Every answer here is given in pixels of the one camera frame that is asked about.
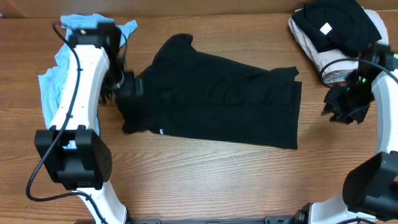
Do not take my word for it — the black mesh shirt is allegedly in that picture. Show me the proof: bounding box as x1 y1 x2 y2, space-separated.
116 34 302 149

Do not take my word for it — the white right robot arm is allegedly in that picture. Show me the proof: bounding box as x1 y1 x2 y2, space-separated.
285 44 397 224

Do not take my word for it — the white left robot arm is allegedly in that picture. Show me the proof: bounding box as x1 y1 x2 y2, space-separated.
25 21 144 224

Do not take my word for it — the folded beige garment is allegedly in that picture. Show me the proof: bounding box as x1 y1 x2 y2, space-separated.
289 9 389 83

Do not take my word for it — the folded black shirt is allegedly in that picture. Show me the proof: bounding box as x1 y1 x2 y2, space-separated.
292 0 382 57

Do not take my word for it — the light blue crumpled shirt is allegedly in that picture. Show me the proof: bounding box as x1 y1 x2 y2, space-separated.
38 14 138 136

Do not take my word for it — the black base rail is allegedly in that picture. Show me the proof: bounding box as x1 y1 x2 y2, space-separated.
126 215 294 224

